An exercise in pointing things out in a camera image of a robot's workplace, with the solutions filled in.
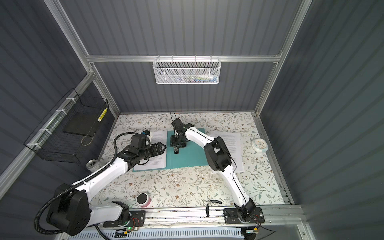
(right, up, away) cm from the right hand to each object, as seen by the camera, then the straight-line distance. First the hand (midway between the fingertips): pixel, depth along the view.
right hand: (173, 147), depth 99 cm
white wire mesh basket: (+7, +60, +24) cm, 66 cm away
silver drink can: (-40, -7, -21) cm, 45 cm away
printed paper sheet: (-10, -9, -5) cm, 14 cm away
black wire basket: (-49, +9, -29) cm, 58 cm away
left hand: (-5, +1, -14) cm, 15 cm away
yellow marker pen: (-37, +19, -19) cm, 46 cm away
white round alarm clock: (+58, +1, -1) cm, 58 cm away
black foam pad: (-43, +15, -23) cm, 51 cm away
